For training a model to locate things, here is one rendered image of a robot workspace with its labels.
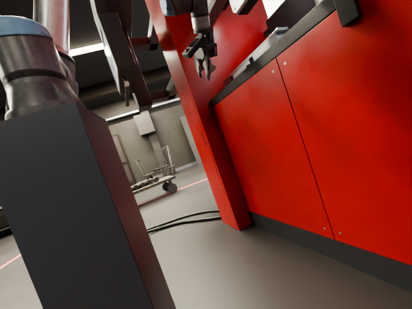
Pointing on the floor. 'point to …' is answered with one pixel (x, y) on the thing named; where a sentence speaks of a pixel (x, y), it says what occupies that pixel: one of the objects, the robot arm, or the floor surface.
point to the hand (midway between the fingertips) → (203, 77)
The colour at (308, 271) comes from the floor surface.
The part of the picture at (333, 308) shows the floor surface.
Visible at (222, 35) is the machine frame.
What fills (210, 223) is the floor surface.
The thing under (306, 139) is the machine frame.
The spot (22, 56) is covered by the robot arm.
